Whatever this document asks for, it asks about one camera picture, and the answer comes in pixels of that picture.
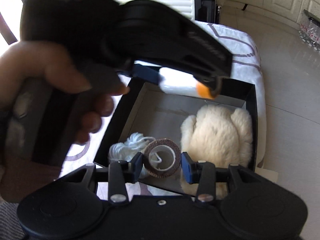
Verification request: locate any plastic film roll orange end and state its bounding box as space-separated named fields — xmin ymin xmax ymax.
xmin=158 ymin=67 xmax=215 ymax=100

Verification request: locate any white yarn bundle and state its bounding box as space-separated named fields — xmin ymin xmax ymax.
xmin=108 ymin=132 xmax=156 ymax=163

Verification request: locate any fluffy cream mitten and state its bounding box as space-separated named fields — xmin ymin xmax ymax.
xmin=179 ymin=104 xmax=254 ymax=201

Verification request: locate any brown bandage tape roll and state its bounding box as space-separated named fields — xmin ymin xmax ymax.
xmin=143 ymin=139 xmax=181 ymax=178

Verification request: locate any person's left hand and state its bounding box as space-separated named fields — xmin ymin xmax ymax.
xmin=0 ymin=41 xmax=130 ymax=203

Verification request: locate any black cardboard box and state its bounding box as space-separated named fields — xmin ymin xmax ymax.
xmin=93 ymin=76 xmax=258 ymax=197

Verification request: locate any pack of water bottles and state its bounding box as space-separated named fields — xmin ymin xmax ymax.
xmin=299 ymin=9 xmax=320 ymax=51

